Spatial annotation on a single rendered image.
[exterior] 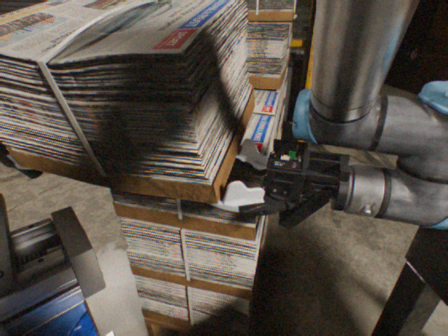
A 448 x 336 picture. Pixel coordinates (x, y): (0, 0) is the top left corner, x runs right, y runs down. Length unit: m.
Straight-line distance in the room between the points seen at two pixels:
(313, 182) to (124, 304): 1.09
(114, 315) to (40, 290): 0.88
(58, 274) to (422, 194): 0.50
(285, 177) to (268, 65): 0.72
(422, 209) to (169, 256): 0.61
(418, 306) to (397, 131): 0.36
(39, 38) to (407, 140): 0.49
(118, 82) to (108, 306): 1.14
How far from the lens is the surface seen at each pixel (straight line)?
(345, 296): 1.40
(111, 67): 0.34
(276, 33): 1.04
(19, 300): 0.47
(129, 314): 1.31
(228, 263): 0.74
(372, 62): 0.28
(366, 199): 0.41
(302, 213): 0.46
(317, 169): 0.41
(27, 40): 0.47
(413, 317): 0.66
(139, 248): 0.83
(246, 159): 0.48
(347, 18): 0.24
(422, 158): 0.40
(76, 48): 0.42
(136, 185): 0.45
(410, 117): 0.38
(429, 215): 0.44
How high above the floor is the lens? 1.06
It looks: 29 degrees down
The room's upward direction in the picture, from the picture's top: straight up
